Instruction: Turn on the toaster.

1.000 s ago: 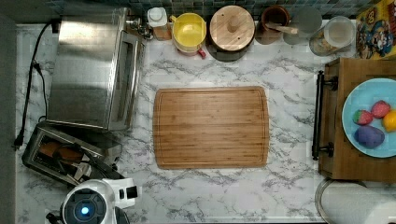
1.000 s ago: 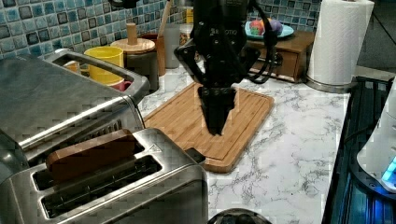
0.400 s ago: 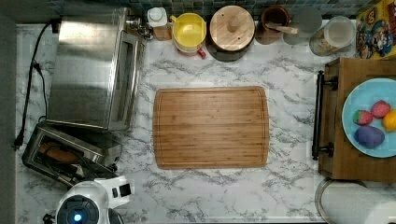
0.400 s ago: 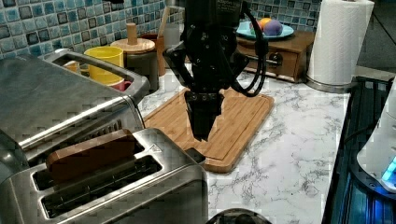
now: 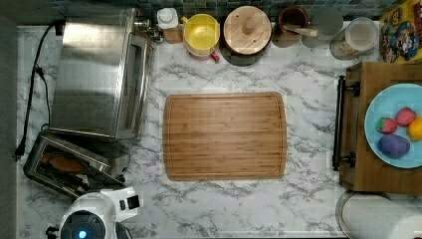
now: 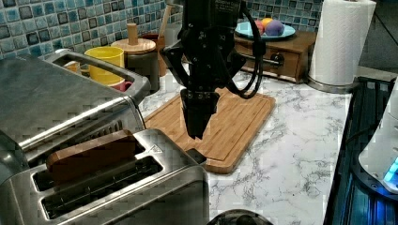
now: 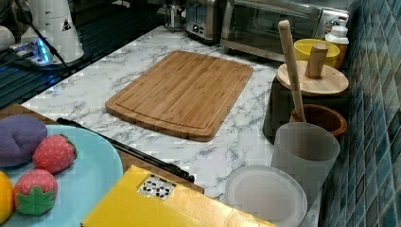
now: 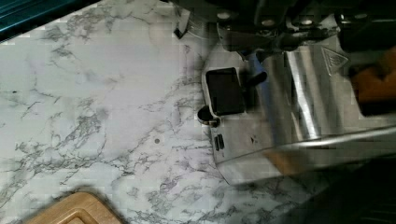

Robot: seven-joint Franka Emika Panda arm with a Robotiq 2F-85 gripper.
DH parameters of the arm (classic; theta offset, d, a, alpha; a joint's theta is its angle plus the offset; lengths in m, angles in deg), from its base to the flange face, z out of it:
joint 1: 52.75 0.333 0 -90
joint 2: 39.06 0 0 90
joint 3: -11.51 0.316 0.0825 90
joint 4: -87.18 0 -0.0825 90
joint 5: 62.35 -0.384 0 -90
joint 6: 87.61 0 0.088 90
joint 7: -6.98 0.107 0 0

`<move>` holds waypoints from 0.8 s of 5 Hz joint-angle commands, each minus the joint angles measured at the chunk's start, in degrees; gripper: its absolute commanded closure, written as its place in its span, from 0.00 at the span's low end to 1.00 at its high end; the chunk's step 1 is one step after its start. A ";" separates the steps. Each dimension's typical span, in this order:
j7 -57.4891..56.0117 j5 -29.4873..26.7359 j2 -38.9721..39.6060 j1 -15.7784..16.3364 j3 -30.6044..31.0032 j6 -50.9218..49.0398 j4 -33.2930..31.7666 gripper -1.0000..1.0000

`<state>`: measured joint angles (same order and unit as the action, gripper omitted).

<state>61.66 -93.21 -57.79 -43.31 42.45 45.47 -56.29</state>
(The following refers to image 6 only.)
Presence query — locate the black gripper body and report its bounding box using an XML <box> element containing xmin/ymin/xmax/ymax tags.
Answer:
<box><xmin>161</xmin><ymin>19</ymin><xmax>248</xmax><ymax>94</ymax></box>

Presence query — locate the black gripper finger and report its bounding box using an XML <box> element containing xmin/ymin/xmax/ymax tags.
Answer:
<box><xmin>180</xmin><ymin>89</ymin><xmax>203</xmax><ymax>138</ymax></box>
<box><xmin>195</xmin><ymin>92</ymin><xmax>220</xmax><ymax>140</ymax></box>

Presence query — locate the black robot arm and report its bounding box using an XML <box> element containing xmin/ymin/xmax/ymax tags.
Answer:
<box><xmin>161</xmin><ymin>0</ymin><xmax>243</xmax><ymax>139</ymax></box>

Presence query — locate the black toaster lever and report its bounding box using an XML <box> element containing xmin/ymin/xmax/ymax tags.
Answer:
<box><xmin>187</xmin><ymin>148</ymin><xmax>207</xmax><ymax>165</ymax></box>

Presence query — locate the silver two-slot toaster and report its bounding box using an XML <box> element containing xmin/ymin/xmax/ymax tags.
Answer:
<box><xmin>1</xmin><ymin>128</ymin><xmax>209</xmax><ymax>225</ymax></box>

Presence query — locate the silver toaster oven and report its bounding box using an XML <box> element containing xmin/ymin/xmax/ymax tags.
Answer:
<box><xmin>1</xmin><ymin>51</ymin><xmax>150</xmax><ymax>181</ymax></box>

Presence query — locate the bamboo cutting board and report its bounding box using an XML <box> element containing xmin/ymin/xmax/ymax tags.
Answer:
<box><xmin>145</xmin><ymin>89</ymin><xmax>275</xmax><ymax>174</ymax></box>

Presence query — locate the light blue plate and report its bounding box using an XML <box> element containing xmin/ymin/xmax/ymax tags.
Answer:
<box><xmin>236</xmin><ymin>20</ymin><xmax>296</xmax><ymax>40</ymax></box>

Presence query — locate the wooden utensil in holder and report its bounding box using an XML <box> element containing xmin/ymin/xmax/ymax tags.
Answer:
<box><xmin>158</xmin><ymin>5</ymin><xmax>173</xmax><ymax>39</ymax></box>

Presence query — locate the red toy fruit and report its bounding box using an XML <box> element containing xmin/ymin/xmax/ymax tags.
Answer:
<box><xmin>254</xmin><ymin>20</ymin><xmax>265</xmax><ymax>36</ymax></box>

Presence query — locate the dark canister with wooden lid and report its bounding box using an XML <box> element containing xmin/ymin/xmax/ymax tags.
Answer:
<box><xmin>112</xmin><ymin>23</ymin><xmax>160</xmax><ymax>94</ymax></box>

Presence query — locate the pink mug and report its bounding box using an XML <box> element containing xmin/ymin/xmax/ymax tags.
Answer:
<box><xmin>110</xmin><ymin>81</ymin><xmax>132</xmax><ymax>92</ymax></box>

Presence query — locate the orange toy fruit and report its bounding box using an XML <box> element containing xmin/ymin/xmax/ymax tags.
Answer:
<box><xmin>261</xmin><ymin>18</ymin><xmax>273</xmax><ymax>27</ymax></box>

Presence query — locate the purple toy fruit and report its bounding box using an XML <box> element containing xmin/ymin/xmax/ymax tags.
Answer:
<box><xmin>265</xmin><ymin>20</ymin><xmax>284</xmax><ymax>37</ymax></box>

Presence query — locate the wooden drawer box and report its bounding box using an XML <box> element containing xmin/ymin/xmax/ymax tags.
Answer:
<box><xmin>234</xmin><ymin>29</ymin><xmax>317</xmax><ymax>84</ymax></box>

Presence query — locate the brown toast slice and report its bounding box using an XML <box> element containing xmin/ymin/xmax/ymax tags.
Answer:
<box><xmin>46</xmin><ymin>129</ymin><xmax>136</xmax><ymax>185</ymax></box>

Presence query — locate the yellow cup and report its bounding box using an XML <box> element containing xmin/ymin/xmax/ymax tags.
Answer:
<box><xmin>84</xmin><ymin>46</ymin><xmax>125</xmax><ymax>86</ymax></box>

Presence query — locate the black round object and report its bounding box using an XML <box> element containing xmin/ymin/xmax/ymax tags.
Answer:
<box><xmin>207</xmin><ymin>209</ymin><xmax>273</xmax><ymax>225</ymax></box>

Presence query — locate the silver paper towel holder base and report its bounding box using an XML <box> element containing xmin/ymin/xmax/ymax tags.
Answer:
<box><xmin>307</xmin><ymin>77</ymin><xmax>359</xmax><ymax>95</ymax></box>

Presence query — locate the white paper towel roll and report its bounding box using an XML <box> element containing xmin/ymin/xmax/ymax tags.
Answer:
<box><xmin>309</xmin><ymin>0</ymin><xmax>376</xmax><ymax>85</ymax></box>

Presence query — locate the black stovetop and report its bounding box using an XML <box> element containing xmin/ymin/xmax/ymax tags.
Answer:
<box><xmin>323</xmin><ymin>77</ymin><xmax>398</xmax><ymax>225</ymax></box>

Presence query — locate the white appliance with blue light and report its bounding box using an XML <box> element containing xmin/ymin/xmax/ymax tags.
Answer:
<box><xmin>359</xmin><ymin>82</ymin><xmax>398</xmax><ymax>194</ymax></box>

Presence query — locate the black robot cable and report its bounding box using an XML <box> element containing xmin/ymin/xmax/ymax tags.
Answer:
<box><xmin>223</xmin><ymin>3</ymin><xmax>266</xmax><ymax>100</ymax></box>

